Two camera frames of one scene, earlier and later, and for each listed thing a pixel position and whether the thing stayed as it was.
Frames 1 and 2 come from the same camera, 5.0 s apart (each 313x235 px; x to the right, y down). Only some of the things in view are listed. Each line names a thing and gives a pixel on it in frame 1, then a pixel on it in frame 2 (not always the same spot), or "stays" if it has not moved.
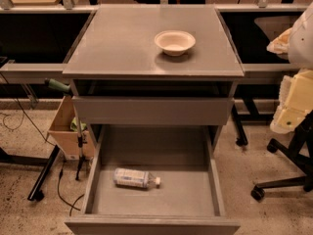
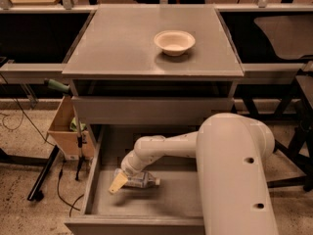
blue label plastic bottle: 135,177 stays
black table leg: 36,194 stays
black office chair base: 300,150 stays
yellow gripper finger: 299,99 to 118,183
